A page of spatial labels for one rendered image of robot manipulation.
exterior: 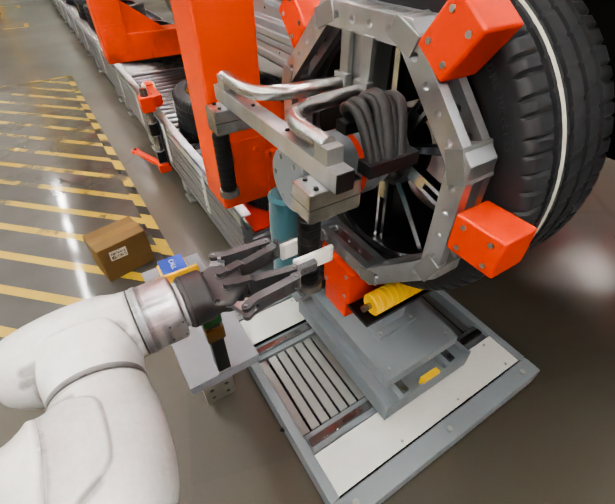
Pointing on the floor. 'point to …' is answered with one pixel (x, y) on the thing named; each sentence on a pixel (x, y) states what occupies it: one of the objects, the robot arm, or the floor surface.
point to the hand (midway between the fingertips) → (306, 252)
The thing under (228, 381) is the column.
